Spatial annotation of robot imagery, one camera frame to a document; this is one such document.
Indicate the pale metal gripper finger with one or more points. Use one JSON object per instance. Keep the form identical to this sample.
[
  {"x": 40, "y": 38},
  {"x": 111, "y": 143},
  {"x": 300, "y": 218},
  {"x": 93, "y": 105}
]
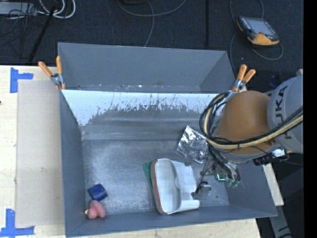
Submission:
[
  {"x": 204, "y": 190},
  {"x": 207, "y": 170}
]

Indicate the silver foil packet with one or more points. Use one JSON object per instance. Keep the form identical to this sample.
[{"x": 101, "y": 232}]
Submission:
[{"x": 192, "y": 142}]

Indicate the white scoop with red-brown rim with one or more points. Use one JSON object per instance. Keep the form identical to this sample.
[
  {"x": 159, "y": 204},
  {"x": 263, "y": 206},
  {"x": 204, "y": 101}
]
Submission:
[{"x": 171, "y": 185}]

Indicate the grey metal bin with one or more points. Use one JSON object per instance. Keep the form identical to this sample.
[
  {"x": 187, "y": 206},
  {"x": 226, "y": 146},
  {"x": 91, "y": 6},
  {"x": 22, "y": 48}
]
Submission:
[{"x": 123, "y": 157}]

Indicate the small blue block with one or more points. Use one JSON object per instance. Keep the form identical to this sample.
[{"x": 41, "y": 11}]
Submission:
[{"x": 97, "y": 192}]

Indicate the pink toy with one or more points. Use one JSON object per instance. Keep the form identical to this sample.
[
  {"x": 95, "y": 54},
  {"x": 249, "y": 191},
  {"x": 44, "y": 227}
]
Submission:
[{"x": 96, "y": 209}]

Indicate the pale cardboard board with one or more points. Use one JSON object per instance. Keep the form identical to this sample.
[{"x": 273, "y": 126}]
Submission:
[{"x": 37, "y": 145}]

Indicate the black cylinder on white bracket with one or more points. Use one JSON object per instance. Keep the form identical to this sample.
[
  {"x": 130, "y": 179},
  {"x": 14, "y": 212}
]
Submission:
[{"x": 270, "y": 157}]

